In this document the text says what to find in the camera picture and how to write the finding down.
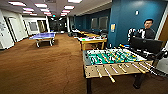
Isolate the green bowl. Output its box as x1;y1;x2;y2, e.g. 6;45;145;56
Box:
78;36;85;41

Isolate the long wooden table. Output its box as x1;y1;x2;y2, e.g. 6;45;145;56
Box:
79;30;101;37

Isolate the small white table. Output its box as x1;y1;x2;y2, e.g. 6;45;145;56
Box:
70;29;81;37

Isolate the red bowl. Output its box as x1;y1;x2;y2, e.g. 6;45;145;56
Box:
98;35;107;41

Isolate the dark framed window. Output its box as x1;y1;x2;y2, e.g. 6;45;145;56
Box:
90;17;99;30
99;15;109;30

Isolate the green foosball table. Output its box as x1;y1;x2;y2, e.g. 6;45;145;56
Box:
81;47;159;94

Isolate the ceiling light panel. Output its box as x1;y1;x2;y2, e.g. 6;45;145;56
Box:
38;8;50;13
68;0;83;4
8;1;27;7
63;4;75;10
22;7;35;12
61;10;71;14
34;3;48;9

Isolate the blue ping pong table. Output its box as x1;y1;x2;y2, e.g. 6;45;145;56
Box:
28;31;57;48

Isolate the dark hallway door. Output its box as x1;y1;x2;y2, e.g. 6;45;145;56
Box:
37;19;48;34

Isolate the black monitor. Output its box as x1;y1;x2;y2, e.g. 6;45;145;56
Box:
129;36;164;55

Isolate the white hallway door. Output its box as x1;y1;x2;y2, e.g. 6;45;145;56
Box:
0;18;14;51
8;17;22;43

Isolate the black wheeled cart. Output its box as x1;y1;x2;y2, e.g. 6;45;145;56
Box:
128;28;168;76

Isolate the pale yellow wall sign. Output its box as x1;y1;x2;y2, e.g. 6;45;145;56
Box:
110;23;116;34

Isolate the grey wall board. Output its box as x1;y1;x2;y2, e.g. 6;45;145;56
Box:
28;21;38;32

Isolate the small white wall device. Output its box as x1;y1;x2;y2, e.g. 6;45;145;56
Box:
134;9;140;16

